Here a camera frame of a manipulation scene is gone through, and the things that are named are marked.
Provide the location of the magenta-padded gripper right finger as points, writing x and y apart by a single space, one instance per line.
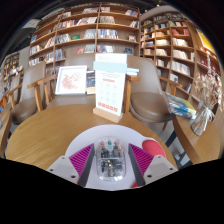
160 166

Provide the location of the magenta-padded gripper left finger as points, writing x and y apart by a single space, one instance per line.
61 166

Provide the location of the transparent computer mouse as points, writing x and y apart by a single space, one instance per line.
110 161

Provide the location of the white mouse pad, red rest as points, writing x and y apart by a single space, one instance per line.
83 136

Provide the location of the round wooden side table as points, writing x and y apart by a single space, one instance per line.
4 133
196 145

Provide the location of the vase with pale dried flowers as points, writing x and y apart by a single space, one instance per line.
201 120

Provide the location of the stack of colourful books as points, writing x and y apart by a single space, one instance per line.
181 106

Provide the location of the white framed picture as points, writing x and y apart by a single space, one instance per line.
71 80

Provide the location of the dark book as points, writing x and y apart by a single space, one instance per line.
90 82

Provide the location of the white sign on wooden base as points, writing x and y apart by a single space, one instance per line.
110 90

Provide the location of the light blue books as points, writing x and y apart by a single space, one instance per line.
132 71

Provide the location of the small distant bookshelf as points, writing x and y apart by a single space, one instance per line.
10 66

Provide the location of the curved wooden bookshelf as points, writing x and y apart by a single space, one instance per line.
176 46

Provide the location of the white ceiling panel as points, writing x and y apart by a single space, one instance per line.
30 23

